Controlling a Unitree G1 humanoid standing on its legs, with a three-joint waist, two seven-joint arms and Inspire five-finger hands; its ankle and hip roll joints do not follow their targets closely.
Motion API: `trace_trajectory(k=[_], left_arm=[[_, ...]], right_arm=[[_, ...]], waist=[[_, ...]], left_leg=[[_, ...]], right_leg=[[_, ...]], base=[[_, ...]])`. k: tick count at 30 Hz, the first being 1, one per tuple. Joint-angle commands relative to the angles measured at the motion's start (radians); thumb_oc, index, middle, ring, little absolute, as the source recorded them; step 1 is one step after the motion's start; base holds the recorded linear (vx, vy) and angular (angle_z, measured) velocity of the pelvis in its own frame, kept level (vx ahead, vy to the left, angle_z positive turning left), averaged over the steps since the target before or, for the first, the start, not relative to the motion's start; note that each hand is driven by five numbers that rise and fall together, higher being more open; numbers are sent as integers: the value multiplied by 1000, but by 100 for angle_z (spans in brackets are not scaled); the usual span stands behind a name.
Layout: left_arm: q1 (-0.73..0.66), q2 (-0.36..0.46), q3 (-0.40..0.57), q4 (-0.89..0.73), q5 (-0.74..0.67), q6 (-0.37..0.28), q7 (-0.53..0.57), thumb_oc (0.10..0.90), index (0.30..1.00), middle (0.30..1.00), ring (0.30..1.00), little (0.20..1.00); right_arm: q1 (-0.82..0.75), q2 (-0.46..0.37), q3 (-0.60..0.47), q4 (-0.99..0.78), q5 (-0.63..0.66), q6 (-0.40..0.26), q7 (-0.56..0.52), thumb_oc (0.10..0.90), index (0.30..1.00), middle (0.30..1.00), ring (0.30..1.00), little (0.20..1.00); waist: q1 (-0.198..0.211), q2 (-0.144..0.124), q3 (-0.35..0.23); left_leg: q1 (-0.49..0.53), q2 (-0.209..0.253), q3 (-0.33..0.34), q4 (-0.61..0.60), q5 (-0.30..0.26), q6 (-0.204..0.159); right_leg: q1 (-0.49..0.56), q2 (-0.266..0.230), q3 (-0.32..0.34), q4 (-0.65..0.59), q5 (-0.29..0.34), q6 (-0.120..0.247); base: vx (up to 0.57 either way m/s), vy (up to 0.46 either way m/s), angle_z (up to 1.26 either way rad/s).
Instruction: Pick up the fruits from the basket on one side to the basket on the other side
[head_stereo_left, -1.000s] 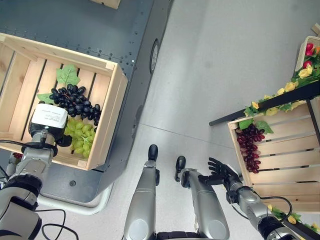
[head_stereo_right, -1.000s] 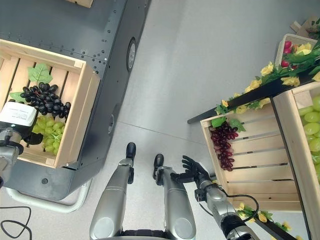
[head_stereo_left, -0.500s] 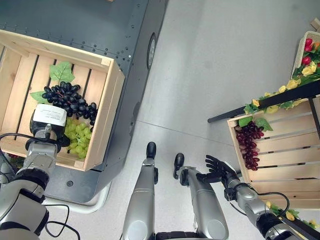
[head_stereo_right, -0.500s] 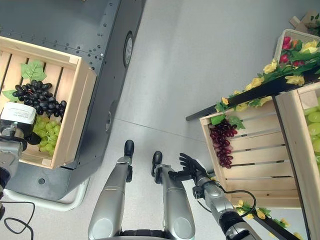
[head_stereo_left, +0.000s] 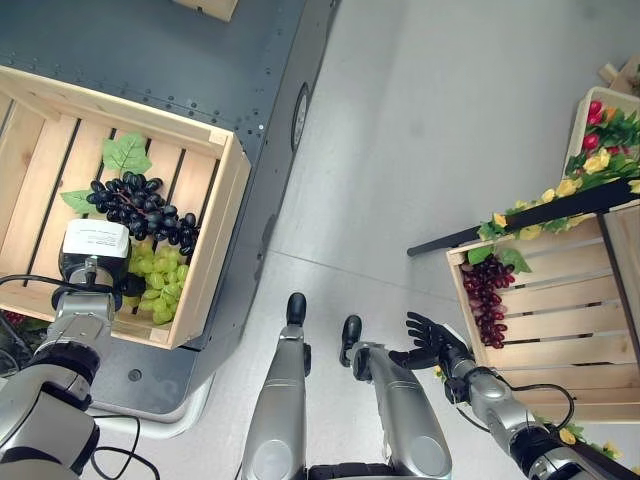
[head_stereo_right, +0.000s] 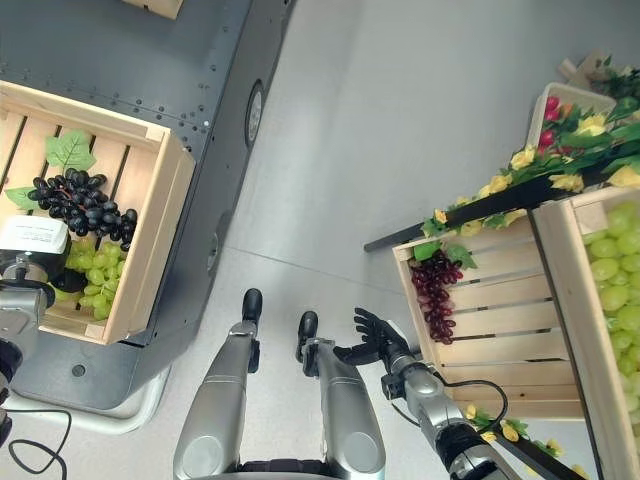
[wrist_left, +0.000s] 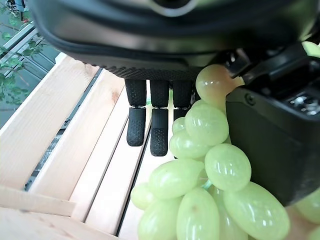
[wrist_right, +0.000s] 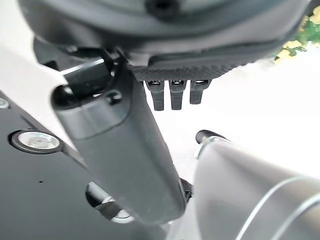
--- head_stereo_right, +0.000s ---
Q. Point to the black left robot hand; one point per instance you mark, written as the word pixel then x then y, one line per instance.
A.
pixel 37 235

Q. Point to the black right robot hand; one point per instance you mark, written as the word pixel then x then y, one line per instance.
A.
pixel 385 336

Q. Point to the small green grape bunch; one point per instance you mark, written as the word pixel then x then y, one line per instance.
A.
pixel 100 272

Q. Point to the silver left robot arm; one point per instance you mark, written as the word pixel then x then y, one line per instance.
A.
pixel 22 310

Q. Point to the small green grape leaf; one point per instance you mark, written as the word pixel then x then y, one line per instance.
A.
pixel 21 197

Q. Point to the black grape bunch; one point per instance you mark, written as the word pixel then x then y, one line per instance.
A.
pixel 82 202

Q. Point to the red grape bunch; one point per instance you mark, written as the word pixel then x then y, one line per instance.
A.
pixel 436 295

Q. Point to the silver right robot leg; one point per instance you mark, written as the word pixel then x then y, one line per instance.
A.
pixel 345 400

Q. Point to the silver robot leg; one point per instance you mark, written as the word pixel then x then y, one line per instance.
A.
pixel 345 400
pixel 220 400

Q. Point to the dark right robot foot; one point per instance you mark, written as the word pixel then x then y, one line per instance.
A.
pixel 308 327

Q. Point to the dark robot foot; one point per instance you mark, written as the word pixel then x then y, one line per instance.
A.
pixel 252 302
pixel 308 327

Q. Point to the large green grape leaf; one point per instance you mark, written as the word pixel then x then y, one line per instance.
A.
pixel 70 150

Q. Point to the wooden crate with dark grapes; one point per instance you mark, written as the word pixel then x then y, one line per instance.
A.
pixel 150 210

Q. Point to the wooden crate with red grapes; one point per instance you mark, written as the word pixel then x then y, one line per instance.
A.
pixel 505 320

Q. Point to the dark left robot foot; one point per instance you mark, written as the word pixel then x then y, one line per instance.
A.
pixel 252 302

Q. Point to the short yellow flower garland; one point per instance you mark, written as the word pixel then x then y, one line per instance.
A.
pixel 510 430

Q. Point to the black robot pelvis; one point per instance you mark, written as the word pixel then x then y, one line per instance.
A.
pixel 280 470

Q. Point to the silver left robot leg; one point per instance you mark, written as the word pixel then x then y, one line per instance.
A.
pixel 220 400

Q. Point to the wooden crate full of grapes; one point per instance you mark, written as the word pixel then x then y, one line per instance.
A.
pixel 575 300

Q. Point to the white cart bumper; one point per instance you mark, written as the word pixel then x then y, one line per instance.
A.
pixel 125 410

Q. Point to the grey metal cart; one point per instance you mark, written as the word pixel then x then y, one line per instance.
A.
pixel 150 65

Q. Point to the green grape pile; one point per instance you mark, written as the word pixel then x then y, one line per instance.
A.
pixel 617 280

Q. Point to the long yellow flower garland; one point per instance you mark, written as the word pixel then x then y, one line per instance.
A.
pixel 560 160

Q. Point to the black round cart disc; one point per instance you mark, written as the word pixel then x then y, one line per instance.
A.
pixel 255 112

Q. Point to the red fruit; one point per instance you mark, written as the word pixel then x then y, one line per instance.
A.
pixel 546 137
pixel 551 107

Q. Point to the light wooden crate corner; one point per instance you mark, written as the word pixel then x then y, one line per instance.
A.
pixel 152 5

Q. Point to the wooden board stand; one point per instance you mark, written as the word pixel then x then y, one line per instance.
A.
pixel 582 67

